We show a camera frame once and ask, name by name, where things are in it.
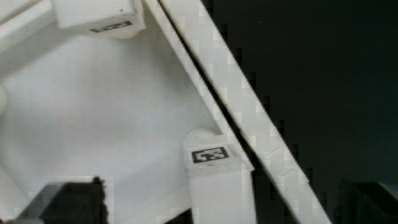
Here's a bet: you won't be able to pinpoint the white square tabletop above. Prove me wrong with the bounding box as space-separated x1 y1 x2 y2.
0 0 257 224

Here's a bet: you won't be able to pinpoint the white table leg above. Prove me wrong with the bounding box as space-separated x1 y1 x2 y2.
49 0 145 39
182 128 257 224

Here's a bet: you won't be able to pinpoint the white front fence bar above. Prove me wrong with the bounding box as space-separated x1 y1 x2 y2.
159 0 332 224

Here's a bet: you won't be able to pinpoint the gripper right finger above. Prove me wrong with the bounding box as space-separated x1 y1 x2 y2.
333 180 398 224

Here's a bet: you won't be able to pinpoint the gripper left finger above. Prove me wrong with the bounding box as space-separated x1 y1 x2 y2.
7 177 110 224

